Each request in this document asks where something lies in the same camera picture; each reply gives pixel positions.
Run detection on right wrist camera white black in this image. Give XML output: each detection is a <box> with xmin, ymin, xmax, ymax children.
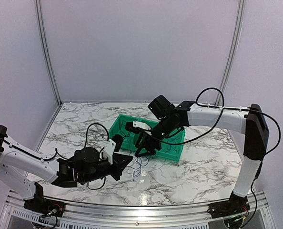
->
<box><xmin>125</xmin><ymin>121</ymin><xmax>152</xmax><ymax>134</ymax></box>

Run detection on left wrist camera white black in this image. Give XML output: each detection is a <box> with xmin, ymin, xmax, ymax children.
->
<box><xmin>102</xmin><ymin>134</ymin><xmax>123</xmax><ymax>165</ymax></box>

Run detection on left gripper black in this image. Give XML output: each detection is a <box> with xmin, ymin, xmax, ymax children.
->
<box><xmin>81</xmin><ymin>155</ymin><xmax>133</xmax><ymax>185</ymax></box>

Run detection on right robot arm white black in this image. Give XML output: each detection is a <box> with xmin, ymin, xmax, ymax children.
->
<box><xmin>132</xmin><ymin>95</ymin><xmax>269</xmax><ymax>214</ymax></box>

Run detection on left aluminium corner post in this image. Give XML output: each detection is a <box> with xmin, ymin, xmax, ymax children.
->
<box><xmin>34</xmin><ymin>0</ymin><xmax>62</xmax><ymax>106</ymax></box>

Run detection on green three-compartment plastic bin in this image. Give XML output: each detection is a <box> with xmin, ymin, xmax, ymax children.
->
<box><xmin>109</xmin><ymin>114</ymin><xmax>184</xmax><ymax>162</ymax></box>

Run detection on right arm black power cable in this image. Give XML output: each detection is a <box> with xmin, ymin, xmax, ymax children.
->
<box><xmin>143</xmin><ymin>87</ymin><xmax>282</xmax><ymax>157</ymax></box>

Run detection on aluminium corner post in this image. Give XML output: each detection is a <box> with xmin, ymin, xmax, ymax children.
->
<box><xmin>34</xmin><ymin>0</ymin><xmax>62</xmax><ymax>106</ymax></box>
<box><xmin>220</xmin><ymin>0</ymin><xmax>246</xmax><ymax>93</ymax></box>

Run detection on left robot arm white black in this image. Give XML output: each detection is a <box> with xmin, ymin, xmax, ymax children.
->
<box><xmin>0</xmin><ymin>125</ymin><xmax>133</xmax><ymax>212</ymax></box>

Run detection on right aluminium corner post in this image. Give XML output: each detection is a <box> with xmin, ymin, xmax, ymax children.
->
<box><xmin>220</xmin><ymin>0</ymin><xmax>246</xmax><ymax>93</ymax></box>

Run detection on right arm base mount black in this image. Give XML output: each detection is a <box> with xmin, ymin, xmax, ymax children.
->
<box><xmin>207</xmin><ymin>199</ymin><xmax>250</xmax><ymax>219</ymax></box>

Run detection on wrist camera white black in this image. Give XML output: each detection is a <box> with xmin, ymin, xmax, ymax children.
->
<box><xmin>125</xmin><ymin>121</ymin><xmax>152</xmax><ymax>134</ymax></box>
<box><xmin>102</xmin><ymin>134</ymin><xmax>123</xmax><ymax>165</ymax></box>

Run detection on aluminium front frame rail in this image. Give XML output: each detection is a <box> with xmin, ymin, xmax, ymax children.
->
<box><xmin>3</xmin><ymin>190</ymin><xmax>270</xmax><ymax>229</ymax></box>

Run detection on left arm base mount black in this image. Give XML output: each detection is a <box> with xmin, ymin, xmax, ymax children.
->
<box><xmin>24</xmin><ymin>199</ymin><xmax>66</xmax><ymax>217</ymax></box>

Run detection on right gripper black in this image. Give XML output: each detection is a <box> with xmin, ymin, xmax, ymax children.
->
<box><xmin>134</xmin><ymin>116</ymin><xmax>175</xmax><ymax>158</ymax></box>

